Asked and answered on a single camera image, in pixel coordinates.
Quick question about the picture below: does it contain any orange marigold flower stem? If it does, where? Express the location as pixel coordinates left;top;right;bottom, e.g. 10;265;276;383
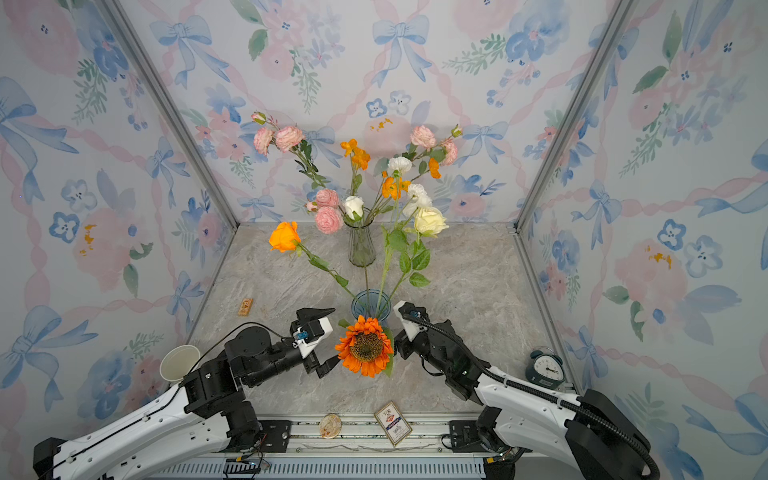
335;315;394;378

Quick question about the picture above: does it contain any blue purple glass vase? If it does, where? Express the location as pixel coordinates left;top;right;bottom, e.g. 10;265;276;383
351;289;392;328

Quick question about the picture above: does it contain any clear grey glass vase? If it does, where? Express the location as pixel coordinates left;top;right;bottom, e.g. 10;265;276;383
344;209;376;268

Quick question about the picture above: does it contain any orange rose stem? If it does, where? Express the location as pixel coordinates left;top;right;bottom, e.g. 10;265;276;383
268;222;354;297

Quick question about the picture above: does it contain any cream rose stem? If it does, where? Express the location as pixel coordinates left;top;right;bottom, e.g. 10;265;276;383
380;207;449;300

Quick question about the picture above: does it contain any pink carnation stem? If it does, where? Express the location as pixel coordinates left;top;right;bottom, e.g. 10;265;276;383
305;189;343;235

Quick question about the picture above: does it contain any white flower stem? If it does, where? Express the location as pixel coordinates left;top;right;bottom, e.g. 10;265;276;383
377;155;433;304

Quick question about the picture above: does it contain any white rosebud stem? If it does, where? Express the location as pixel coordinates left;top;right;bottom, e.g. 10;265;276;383
342;196;376;290

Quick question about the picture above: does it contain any pink rose stem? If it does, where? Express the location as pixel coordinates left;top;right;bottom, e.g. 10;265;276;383
397;125;463;181
251;111;328;188

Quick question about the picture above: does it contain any yellow poppy flower stem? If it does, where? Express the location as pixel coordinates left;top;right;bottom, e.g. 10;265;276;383
340;139;371;217

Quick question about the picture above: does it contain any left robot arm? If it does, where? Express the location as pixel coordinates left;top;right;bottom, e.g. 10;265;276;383
33;308;337;479

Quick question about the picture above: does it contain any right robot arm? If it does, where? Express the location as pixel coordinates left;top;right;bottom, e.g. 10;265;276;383
393;301;660;479

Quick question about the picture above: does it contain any round beige coaster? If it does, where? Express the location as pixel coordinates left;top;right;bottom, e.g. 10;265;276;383
318;413;342;439

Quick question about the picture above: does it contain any small wooden block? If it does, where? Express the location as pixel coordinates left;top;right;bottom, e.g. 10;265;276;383
237;298;253;317

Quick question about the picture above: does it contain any framed card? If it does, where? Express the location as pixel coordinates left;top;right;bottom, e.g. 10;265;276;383
374;401;413;447

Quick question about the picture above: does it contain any cream white cup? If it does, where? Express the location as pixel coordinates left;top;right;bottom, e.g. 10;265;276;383
159;344;201;384

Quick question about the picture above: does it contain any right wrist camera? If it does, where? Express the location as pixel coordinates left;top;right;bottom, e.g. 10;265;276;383
400;318;426;341

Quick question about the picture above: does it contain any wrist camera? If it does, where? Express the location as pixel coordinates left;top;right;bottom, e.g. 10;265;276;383
400;318;426;341
292;317;333;360

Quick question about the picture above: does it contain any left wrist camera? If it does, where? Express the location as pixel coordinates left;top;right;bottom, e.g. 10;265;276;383
292;317;333;360

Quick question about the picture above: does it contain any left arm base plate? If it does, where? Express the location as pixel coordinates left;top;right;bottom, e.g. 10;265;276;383
239;419;293;453

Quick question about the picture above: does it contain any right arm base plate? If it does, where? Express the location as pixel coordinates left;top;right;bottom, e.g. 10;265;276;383
441;420;530;457

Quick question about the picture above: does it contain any aluminium rail frame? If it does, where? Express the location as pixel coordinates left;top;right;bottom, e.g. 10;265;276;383
113;413;625;480

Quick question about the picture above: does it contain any black corrugated cable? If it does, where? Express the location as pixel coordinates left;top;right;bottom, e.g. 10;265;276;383
407;311;661;480

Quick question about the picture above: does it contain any left corner aluminium post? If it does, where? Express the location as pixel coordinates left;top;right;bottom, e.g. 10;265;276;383
96;0;240;230

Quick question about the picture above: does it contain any corner aluminium post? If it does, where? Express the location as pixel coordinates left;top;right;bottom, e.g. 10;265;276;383
515;0;637;230
96;0;240;230

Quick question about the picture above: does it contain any right corner aluminium post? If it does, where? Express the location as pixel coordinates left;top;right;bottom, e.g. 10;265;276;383
515;0;637;230

